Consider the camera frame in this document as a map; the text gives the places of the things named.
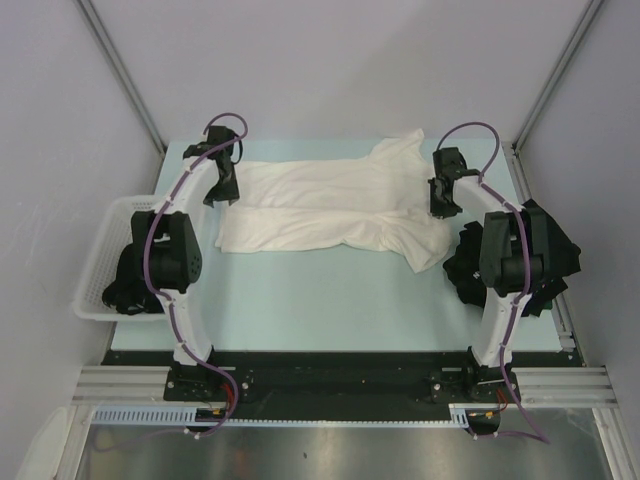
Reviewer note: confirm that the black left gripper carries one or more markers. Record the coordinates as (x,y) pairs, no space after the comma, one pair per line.
(230,194)

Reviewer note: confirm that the white slotted cable duct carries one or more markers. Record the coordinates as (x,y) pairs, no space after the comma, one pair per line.
(197,418)

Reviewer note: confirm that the white t shirt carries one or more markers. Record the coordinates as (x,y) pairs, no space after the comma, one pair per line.
(378,203)

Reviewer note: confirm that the aluminium corner post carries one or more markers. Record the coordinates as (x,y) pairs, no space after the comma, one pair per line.
(559,70)
(99,32)

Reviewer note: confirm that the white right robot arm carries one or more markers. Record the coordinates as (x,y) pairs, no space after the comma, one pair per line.
(492,347)

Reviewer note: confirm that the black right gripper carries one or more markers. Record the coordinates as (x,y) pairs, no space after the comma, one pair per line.
(437,209)

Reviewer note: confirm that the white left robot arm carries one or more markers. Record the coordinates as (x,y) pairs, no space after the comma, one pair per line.
(169,238)

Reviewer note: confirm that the aluminium frame rail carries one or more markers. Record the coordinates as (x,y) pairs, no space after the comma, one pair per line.
(543,387)

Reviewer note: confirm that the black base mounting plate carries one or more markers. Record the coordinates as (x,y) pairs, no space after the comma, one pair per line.
(340,386)

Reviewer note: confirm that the right aluminium corner post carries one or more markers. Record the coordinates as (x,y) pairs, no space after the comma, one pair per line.
(559,70)

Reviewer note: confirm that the black t shirt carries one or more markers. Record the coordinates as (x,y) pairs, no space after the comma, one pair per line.
(128,293)

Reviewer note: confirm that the left aluminium corner post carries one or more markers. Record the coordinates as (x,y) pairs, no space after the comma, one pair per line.
(99,32)

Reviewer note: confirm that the white plastic laundry basket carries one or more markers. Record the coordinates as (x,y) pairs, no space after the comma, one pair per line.
(99,271)

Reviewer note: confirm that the stack of black t shirts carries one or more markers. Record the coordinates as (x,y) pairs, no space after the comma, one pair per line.
(560,250)

